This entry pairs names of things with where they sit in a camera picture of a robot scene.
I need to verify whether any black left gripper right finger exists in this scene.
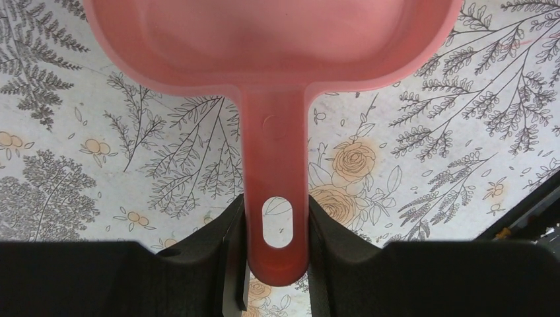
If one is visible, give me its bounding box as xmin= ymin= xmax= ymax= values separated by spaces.
xmin=308 ymin=199 xmax=559 ymax=316

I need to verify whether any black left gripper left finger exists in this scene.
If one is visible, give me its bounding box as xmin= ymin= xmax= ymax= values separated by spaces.
xmin=1 ymin=196 xmax=249 ymax=316

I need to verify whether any pink dustpan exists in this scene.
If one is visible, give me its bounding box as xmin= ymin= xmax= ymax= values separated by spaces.
xmin=83 ymin=1 xmax=462 ymax=286

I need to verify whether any floral table mat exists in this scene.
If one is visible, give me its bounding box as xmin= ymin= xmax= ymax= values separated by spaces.
xmin=1 ymin=1 xmax=559 ymax=316

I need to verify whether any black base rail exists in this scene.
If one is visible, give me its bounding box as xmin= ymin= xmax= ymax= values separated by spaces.
xmin=476 ymin=172 xmax=559 ymax=240

